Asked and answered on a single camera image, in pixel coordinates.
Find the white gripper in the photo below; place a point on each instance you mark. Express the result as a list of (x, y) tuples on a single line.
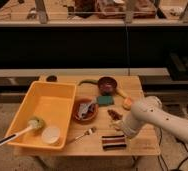
[(129, 125)]

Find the yellow plastic tray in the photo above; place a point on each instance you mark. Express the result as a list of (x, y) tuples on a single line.
[(50, 101)]

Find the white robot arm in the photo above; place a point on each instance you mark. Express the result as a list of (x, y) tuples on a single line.
[(148, 110)]

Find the pile of brown nuts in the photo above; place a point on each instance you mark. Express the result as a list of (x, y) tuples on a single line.
[(114, 115)]

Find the orange fruit piece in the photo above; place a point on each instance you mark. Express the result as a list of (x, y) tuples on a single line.
[(127, 103)]

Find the green sponge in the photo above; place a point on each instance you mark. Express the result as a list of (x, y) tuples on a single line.
[(105, 100)]

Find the orange bowl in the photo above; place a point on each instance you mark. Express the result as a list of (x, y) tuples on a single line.
[(76, 107)]

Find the dark red bowl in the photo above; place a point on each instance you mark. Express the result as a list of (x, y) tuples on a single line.
[(107, 86)]

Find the crumpled wrapper in bowl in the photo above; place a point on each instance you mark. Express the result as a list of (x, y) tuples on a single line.
[(86, 110)]

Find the metal fork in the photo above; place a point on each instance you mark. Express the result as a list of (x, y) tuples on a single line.
[(87, 132)]

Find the white round lid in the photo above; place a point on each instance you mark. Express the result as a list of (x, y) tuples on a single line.
[(50, 135)]

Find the small dark round cup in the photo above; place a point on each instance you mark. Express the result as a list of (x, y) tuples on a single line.
[(51, 78)]

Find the green head dish brush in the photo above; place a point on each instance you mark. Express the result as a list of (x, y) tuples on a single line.
[(35, 126)]

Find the wooden spoon handle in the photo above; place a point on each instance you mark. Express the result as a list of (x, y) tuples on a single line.
[(121, 93)]

